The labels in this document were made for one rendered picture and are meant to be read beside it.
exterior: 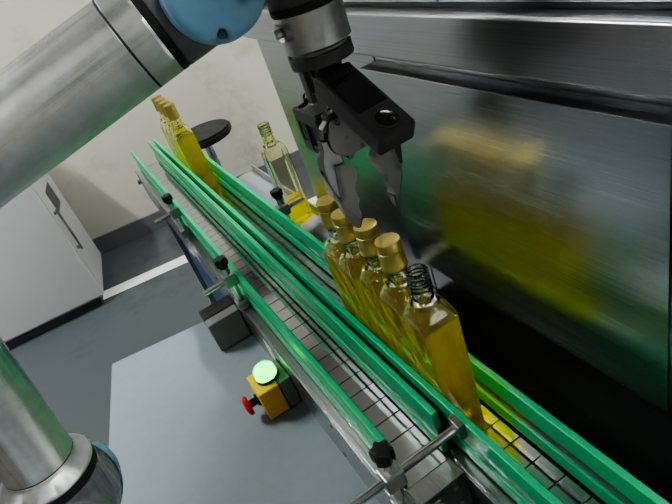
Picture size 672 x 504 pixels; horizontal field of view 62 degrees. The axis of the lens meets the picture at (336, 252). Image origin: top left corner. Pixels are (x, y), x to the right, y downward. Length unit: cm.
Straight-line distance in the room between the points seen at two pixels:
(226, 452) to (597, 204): 81
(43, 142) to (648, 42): 45
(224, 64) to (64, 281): 160
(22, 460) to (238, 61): 322
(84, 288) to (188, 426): 226
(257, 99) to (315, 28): 324
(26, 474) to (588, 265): 67
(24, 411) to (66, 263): 263
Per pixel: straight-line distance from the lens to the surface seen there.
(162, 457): 122
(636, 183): 55
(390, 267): 72
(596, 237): 62
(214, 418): 121
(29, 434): 76
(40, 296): 345
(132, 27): 45
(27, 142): 46
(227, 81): 378
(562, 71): 57
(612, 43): 52
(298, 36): 60
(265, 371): 109
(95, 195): 395
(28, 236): 330
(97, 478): 82
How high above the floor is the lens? 155
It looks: 32 degrees down
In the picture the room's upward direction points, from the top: 21 degrees counter-clockwise
